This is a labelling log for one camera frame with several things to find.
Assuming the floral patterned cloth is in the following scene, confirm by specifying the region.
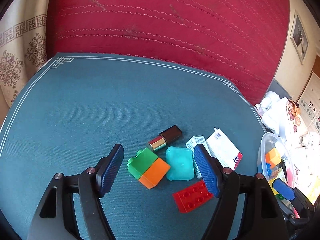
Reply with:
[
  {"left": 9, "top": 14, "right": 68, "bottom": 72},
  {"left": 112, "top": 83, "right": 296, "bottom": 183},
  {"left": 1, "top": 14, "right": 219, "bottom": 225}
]
[{"left": 286, "top": 99, "right": 302, "bottom": 133}]

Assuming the red toy brick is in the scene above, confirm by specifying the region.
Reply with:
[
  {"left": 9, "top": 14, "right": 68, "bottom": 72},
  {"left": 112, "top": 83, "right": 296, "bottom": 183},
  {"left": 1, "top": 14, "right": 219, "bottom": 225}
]
[{"left": 172, "top": 180, "right": 214, "bottom": 213}]

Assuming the yellow orange toy brick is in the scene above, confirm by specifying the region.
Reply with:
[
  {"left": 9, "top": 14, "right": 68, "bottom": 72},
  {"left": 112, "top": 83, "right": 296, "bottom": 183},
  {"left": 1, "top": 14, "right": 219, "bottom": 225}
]
[{"left": 265, "top": 147, "right": 281, "bottom": 169}]

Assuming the red quilted mattress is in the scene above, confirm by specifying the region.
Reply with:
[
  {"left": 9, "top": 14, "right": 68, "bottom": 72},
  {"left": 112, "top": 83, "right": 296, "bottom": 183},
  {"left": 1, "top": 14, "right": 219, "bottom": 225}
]
[{"left": 46, "top": 0, "right": 290, "bottom": 104}]

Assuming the framed wall picture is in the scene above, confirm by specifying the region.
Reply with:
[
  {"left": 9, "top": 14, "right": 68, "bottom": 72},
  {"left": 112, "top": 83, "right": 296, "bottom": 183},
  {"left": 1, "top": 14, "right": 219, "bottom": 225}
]
[{"left": 290, "top": 10, "right": 309, "bottom": 64}]

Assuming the beige patterned curtain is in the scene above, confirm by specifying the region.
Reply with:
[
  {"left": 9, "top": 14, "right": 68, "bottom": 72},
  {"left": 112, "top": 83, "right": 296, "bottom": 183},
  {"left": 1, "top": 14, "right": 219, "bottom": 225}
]
[{"left": 0, "top": 0, "right": 54, "bottom": 108}]

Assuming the teal soap-shaped case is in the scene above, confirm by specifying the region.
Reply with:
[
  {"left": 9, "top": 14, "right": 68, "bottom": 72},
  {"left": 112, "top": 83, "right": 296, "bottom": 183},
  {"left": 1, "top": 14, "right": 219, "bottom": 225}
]
[{"left": 166, "top": 146, "right": 195, "bottom": 181}]

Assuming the clear plastic bowl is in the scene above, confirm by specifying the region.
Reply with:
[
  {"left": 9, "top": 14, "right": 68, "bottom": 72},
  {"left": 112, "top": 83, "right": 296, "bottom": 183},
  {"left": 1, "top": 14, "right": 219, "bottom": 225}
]
[{"left": 257, "top": 132, "right": 316, "bottom": 221}]

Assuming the white red medicine box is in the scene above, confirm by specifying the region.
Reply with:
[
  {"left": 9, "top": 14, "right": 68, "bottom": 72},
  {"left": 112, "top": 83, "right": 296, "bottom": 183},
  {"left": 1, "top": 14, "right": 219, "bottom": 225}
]
[{"left": 206, "top": 129, "right": 243, "bottom": 170}]

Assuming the teal table mat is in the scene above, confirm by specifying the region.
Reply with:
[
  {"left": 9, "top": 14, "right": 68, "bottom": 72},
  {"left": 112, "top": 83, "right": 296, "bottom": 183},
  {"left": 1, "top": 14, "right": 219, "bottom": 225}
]
[{"left": 1, "top": 54, "right": 265, "bottom": 239}]

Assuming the green orange toy brick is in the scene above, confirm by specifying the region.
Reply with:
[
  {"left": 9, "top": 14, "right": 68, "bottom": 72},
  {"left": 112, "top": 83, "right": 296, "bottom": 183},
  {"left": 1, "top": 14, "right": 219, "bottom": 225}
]
[{"left": 127, "top": 148, "right": 170, "bottom": 189}]

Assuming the blue toy brick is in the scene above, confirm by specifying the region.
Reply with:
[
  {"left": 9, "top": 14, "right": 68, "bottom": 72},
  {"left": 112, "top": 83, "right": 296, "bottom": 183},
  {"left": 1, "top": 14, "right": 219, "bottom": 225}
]
[{"left": 266, "top": 163, "right": 272, "bottom": 177}]

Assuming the small teal white box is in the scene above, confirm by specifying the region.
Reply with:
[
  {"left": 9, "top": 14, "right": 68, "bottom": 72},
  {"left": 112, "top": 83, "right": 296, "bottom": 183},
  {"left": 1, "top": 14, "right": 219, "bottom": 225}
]
[{"left": 185, "top": 135, "right": 208, "bottom": 179}]

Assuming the wooden wardrobe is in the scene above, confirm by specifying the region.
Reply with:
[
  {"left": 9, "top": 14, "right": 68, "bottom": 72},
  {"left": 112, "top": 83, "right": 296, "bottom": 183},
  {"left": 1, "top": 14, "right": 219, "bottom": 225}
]
[{"left": 298, "top": 55, "right": 320, "bottom": 133}]

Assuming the dark brown lipstick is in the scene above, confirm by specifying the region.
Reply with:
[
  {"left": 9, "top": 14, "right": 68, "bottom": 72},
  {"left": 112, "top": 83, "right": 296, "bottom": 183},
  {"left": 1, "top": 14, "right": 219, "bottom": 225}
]
[{"left": 148, "top": 125, "right": 182, "bottom": 152}]

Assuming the white yellow medicine box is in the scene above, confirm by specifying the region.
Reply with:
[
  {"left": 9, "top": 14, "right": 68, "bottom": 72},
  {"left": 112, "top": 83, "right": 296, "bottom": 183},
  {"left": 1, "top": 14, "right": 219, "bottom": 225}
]
[{"left": 268, "top": 168, "right": 286, "bottom": 195}]

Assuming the white clothes pile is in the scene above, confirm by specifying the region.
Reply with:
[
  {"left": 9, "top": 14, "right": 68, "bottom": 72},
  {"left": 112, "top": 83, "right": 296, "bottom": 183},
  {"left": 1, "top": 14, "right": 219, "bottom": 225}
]
[{"left": 253, "top": 90, "right": 320, "bottom": 205}]

